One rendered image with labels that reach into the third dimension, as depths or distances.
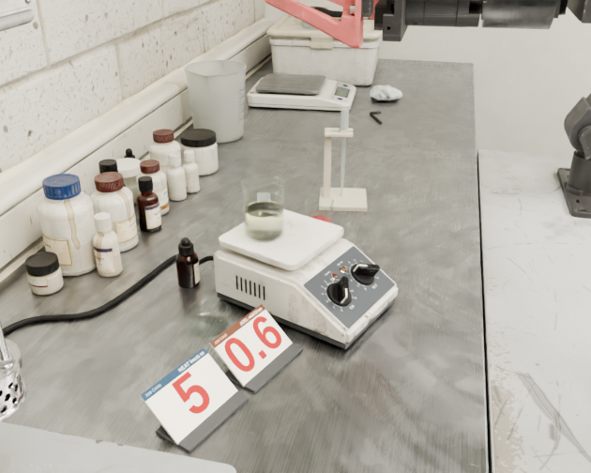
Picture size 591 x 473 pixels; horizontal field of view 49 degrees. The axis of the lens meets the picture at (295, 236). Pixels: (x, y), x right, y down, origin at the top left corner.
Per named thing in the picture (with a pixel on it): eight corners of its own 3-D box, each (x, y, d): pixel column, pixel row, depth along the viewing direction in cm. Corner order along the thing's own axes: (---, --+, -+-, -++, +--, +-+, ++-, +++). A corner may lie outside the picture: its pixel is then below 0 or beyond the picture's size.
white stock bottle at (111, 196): (92, 253, 95) (81, 185, 90) (103, 234, 100) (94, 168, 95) (132, 253, 95) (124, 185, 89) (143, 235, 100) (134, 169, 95)
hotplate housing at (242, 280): (398, 301, 83) (402, 248, 80) (346, 354, 74) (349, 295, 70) (261, 253, 95) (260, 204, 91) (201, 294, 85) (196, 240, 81)
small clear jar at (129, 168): (120, 209, 108) (115, 173, 105) (106, 198, 112) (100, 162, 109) (152, 200, 111) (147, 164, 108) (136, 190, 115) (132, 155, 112)
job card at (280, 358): (303, 350, 75) (303, 320, 73) (254, 393, 68) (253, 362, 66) (261, 332, 78) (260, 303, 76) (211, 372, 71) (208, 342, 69)
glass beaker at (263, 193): (235, 233, 82) (233, 174, 78) (273, 223, 85) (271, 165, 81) (257, 252, 78) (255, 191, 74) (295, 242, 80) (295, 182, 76)
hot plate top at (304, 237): (347, 234, 83) (347, 227, 83) (294, 273, 74) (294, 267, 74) (272, 210, 89) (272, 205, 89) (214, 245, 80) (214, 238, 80)
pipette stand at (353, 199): (365, 192, 114) (369, 122, 108) (367, 211, 107) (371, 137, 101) (320, 190, 115) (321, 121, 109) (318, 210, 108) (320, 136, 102)
